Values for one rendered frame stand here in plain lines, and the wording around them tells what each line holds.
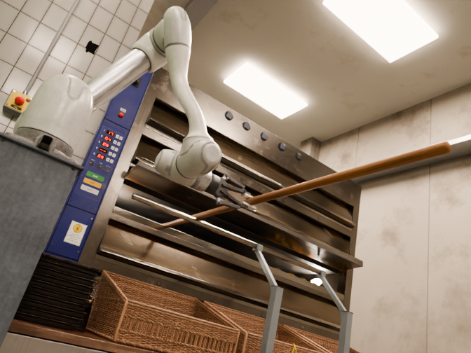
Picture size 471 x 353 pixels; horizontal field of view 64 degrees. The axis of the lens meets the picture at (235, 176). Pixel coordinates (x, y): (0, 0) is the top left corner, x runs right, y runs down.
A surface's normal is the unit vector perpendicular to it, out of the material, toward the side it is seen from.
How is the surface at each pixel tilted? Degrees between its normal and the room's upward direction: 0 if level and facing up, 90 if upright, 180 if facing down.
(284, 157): 90
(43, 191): 90
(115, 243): 70
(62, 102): 87
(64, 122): 92
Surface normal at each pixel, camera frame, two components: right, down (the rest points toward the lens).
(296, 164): 0.55, -0.22
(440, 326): -0.80, -0.40
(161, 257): 0.60, -0.51
